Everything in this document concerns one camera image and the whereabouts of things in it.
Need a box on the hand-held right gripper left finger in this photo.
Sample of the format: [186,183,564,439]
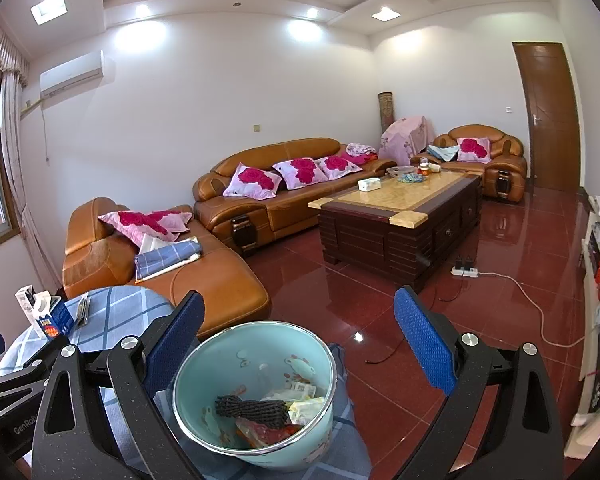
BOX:
[32,290,206,480]

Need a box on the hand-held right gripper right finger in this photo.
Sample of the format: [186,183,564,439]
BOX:
[394,285,565,480]

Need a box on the teal enamel basin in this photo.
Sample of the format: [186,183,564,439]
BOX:
[172,322,338,472]

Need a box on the black rope bundle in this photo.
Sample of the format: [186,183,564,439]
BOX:
[215,395,293,428]

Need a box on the clear plastic bag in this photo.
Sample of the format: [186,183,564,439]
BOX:
[287,396,329,425]

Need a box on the blue carton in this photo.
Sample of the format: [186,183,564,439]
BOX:
[32,291,76,338]

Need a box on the white milk carton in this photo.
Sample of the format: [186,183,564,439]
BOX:
[15,285,38,326]

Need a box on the blue plaid tablecloth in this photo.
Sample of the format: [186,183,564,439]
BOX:
[0,287,373,480]

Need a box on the brown leather chaise sofa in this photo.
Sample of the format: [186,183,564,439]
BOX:
[62,197,272,326]

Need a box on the folded blue plaid cloth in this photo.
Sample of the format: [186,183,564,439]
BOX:
[135,240,202,282]

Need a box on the dark wooden coffee table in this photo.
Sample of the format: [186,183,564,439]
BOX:
[307,170,483,292]

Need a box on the long pink floral pillow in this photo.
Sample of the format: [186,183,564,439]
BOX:
[97,210,193,248]

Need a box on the white cabinet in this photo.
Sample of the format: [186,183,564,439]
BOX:
[562,195,600,461]

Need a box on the brown leather three-seat sofa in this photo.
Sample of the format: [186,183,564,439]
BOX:
[192,137,398,257]

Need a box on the brown leather armchair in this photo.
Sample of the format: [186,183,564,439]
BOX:
[432,124,528,204]

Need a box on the pink folded blanket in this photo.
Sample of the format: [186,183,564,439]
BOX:
[345,142,379,161]

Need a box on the pink cloth covered fan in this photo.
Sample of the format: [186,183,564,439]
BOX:
[380,116,431,163]

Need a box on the pink curtain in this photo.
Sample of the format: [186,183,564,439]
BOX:
[0,17,63,296]

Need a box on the brown rolled mat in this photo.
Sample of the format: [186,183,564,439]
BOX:
[377,91,394,136]

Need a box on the brown wooden door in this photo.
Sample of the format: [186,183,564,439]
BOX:
[511,41,581,192]

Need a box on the white air conditioner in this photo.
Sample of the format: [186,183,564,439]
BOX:
[40,50,104,98]

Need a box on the black floor cable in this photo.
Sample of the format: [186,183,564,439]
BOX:
[365,290,436,364]

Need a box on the white power cable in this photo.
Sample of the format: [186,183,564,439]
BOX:
[477,271,588,348]

